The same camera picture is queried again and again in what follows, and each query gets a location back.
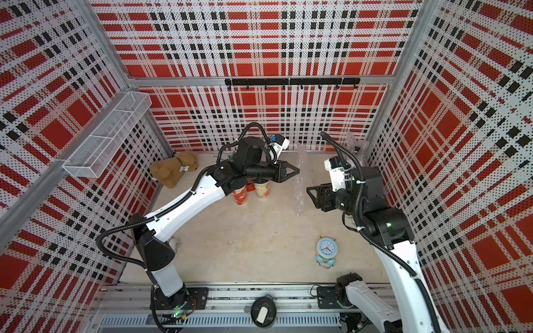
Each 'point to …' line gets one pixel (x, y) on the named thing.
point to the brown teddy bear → (168, 171)
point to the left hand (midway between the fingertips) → (301, 172)
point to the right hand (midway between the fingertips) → (317, 190)
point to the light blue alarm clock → (327, 250)
